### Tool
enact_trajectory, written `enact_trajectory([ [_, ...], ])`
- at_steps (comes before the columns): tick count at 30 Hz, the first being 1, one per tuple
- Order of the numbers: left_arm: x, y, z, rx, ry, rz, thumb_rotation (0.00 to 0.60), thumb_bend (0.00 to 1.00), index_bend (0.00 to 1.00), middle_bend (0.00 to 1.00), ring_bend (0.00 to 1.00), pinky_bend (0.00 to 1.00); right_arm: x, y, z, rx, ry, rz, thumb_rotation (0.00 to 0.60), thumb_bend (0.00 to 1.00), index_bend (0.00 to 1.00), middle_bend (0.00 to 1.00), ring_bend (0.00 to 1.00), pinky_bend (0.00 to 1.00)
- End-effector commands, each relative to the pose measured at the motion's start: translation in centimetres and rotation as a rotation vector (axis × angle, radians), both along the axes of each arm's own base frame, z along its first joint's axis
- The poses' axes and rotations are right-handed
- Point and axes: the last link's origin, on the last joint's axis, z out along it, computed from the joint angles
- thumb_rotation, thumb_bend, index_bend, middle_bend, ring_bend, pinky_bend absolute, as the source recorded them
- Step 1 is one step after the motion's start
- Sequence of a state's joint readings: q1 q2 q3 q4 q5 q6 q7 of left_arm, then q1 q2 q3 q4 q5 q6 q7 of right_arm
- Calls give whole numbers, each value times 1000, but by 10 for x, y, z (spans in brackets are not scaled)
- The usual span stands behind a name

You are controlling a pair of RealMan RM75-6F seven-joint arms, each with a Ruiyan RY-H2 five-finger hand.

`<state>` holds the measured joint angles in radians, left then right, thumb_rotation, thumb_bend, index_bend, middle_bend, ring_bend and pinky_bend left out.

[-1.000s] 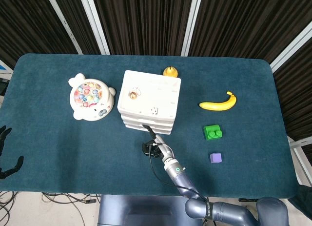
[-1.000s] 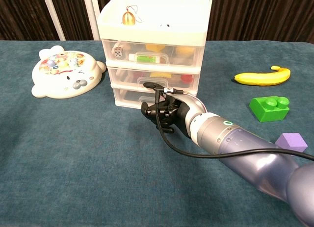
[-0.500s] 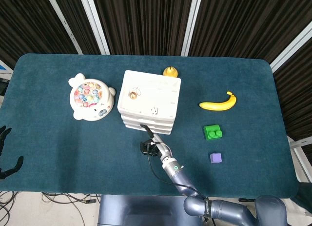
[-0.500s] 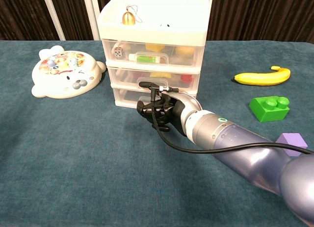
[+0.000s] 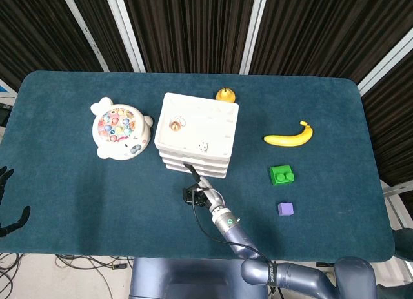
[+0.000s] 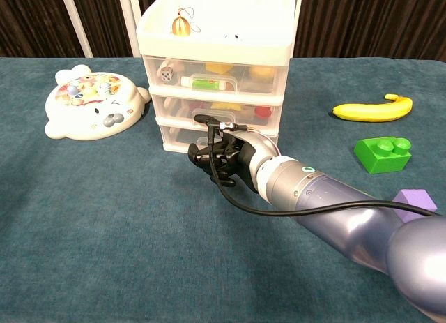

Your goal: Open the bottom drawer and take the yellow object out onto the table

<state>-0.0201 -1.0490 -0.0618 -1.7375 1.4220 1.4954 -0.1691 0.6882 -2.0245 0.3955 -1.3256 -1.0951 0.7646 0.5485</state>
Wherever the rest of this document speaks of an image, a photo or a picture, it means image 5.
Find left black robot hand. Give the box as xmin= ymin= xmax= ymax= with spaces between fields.
xmin=0 ymin=165 xmax=32 ymax=238

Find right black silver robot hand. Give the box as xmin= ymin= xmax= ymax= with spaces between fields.
xmin=182 ymin=163 xmax=232 ymax=218

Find clear plastic drawer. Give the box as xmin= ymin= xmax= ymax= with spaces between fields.
xmin=163 ymin=159 xmax=230 ymax=174

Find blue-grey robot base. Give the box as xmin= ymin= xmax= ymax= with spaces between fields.
xmin=128 ymin=257 xmax=268 ymax=299

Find white plastic drawer organizer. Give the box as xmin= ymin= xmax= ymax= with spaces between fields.
xmin=154 ymin=92 xmax=240 ymax=180

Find green building block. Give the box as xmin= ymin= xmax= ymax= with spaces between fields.
xmin=269 ymin=164 xmax=297 ymax=186

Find purple cube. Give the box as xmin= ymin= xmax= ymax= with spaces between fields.
xmin=277 ymin=201 xmax=294 ymax=217

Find small gold bell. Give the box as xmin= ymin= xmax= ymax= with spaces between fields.
xmin=168 ymin=115 xmax=188 ymax=131

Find white blue sign board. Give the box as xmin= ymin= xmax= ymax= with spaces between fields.
xmin=0 ymin=79 xmax=17 ymax=103

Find teal table cloth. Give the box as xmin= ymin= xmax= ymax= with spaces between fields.
xmin=0 ymin=70 xmax=396 ymax=263

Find yellow banana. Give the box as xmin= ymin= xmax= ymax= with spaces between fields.
xmin=263 ymin=120 xmax=314 ymax=148

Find yellow pear toy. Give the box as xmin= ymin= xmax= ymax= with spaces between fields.
xmin=216 ymin=87 xmax=236 ymax=103

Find white fishing game toy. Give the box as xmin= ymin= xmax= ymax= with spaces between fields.
xmin=90 ymin=96 xmax=154 ymax=160

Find person in dark clothes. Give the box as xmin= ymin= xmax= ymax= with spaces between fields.
xmin=376 ymin=227 xmax=413 ymax=299

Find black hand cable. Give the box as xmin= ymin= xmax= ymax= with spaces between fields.
xmin=190 ymin=187 xmax=275 ymax=268

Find tangled floor cables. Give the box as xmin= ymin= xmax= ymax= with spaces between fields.
xmin=0 ymin=252 xmax=24 ymax=299
xmin=54 ymin=254 xmax=135 ymax=299

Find white partition post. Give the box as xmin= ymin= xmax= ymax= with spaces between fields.
xmin=356 ymin=30 xmax=413 ymax=96
xmin=59 ymin=0 xmax=110 ymax=72
xmin=103 ymin=0 xmax=146 ymax=73
xmin=239 ymin=0 xmax=270 ymax=76

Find white metal rack frame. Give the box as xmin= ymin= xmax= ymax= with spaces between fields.
xmin=380 ymin=179 xmax=413 ymax=231

